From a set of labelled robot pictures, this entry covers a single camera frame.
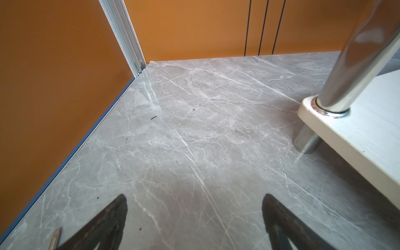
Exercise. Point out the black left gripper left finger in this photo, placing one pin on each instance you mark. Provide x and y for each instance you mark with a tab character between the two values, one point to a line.
104	231

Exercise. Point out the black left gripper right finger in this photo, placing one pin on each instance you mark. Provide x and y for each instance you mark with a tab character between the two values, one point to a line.
286	229

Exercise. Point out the white two-tier metal shelf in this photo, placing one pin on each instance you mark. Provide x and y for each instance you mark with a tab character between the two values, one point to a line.
357	112

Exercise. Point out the aluminium corner post left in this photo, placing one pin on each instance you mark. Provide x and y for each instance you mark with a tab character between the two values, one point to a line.
118	17

